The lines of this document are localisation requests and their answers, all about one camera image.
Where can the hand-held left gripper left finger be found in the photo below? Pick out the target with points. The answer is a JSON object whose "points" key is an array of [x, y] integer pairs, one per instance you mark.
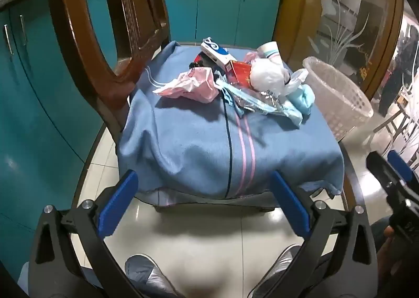
{"points": [[118, 206]]}

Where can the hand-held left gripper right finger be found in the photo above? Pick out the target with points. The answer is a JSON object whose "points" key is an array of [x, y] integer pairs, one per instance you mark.
{"points": [[291, 206]]}

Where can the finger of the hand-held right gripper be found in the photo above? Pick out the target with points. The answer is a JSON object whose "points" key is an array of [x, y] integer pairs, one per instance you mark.
{"points": [[376, 165], [398, 163]]}

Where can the white plastic basket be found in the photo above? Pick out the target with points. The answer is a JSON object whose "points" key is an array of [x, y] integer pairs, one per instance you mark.
{"points": [[340, 108]]}

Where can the light blue cloth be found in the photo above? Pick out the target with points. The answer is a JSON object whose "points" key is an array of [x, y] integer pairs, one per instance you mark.
{"points": [[304, 98]]}

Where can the transparent blue wrapper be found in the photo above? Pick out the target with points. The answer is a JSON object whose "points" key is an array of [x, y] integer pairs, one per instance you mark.
{"points": [[262, 101]]}

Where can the red box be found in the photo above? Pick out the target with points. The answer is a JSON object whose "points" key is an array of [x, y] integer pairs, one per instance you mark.
{"points": [[240, 72]]}

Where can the pink plastic bag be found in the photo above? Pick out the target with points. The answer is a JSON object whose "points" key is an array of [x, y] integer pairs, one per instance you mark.
{"points": [[252, 57], [193, 83]]}

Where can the striped paper cup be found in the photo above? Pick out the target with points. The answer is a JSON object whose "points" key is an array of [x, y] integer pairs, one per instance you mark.
{"points": [[270, 49]]}

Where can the red and black wrapper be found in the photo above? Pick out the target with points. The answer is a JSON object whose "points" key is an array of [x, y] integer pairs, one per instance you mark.
{"points": [[199, 62]]}

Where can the blue and white box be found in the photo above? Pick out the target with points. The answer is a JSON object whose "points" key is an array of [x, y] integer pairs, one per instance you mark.
{"points": [[219, 52]]}

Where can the person's right hand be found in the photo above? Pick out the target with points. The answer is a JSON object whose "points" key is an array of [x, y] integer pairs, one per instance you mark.
{"points": [[392, 258]]}

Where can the grey metal chair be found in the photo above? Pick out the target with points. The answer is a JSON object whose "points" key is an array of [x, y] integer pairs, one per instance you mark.
{"points": [[397, 121]]}

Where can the person's right grey shoe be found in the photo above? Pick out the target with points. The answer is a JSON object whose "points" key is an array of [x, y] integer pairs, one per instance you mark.
{"points": [[278, 271]]}

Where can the person's grey shoe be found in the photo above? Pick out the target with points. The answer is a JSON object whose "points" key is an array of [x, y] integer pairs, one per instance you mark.
{"points": [[278, 271], [147, 275]]}

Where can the person's left grey shoe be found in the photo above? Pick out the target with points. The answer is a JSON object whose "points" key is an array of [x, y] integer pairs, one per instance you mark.
{"points": [[147, 275]]}

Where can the blue striped blanket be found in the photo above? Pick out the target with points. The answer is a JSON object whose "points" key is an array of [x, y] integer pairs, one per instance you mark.
{"points": [[196, 147]]}

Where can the teal kitchen cabinets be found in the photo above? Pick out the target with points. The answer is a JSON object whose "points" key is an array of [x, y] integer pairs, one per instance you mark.
{"points": [[39, 121]]}

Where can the etched glass door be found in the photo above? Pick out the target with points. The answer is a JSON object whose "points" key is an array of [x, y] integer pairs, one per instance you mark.
{"points": [[343, 6]]}

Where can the carved wooden chair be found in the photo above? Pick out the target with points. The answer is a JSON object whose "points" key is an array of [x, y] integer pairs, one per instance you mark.
{"points": [[81, 39]]}

